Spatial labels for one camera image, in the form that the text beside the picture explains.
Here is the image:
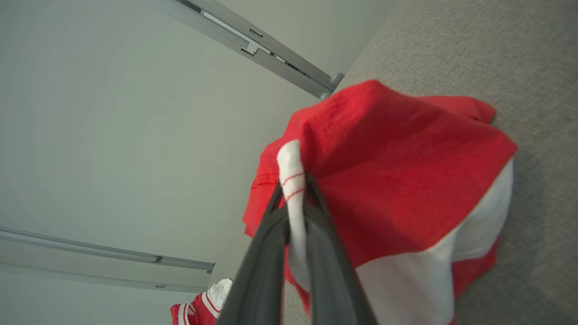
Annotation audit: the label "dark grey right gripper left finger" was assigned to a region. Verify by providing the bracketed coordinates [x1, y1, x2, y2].
[217, 183, 290, 325]

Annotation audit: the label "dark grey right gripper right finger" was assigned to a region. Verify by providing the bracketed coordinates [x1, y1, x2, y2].
[303, 174, 378, 325]

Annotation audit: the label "red Bulls basketball jersey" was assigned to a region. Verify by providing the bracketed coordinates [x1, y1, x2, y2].
[242, 80, 518, 325]

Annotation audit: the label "red shorts with white stripe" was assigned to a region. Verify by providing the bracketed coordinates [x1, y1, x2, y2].
[170, 279, 233, 325]

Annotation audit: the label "grey wall rail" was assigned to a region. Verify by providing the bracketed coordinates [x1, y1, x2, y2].
[0, 227, 215, 294]

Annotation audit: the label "grey partition post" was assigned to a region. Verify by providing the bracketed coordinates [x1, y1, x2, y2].
[181, 0, 345, 86]
[144, 0, 333, 100]

